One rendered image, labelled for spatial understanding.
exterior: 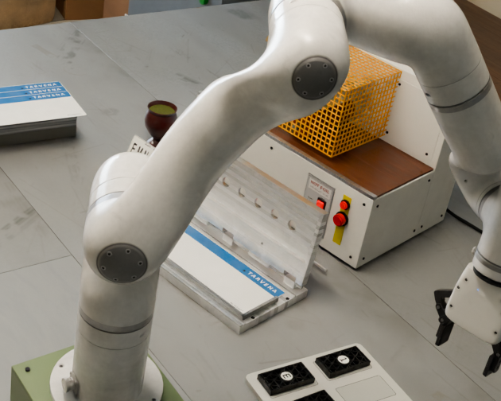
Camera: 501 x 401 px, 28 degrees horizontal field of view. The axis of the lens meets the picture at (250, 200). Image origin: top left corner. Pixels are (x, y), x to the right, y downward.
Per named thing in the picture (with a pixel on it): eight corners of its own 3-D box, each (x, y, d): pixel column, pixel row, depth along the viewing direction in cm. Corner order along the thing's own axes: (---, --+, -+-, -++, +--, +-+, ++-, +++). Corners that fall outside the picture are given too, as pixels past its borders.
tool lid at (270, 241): (176, 121, 223) (181, 119, 224) (159, 194, 231) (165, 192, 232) (324, 215, 200) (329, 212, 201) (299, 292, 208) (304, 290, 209)
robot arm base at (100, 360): (71, 443, 158) (79, 362, 147) (34, 360, 171) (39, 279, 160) (180, 413, 167) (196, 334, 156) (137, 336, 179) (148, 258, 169)
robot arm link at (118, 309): (73, 328, 152) (84, 205, 138) (86, 251, 167) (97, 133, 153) (152, 336, 154) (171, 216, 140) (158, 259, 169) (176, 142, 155)
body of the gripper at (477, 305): (459, 257, 153) (437, 317, 158) (516, 290, 148) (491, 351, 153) (483, 246, 159) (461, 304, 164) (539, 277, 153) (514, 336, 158)
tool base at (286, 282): (99, 227, 221) (99, 213, 219) (168, 200, 234) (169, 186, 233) (238, 334, 198) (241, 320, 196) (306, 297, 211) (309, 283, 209)
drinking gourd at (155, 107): (145, 134, 259) (149, 96, 253) (176, 140, 259) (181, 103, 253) (137, 149, 251) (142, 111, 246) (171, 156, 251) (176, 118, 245)
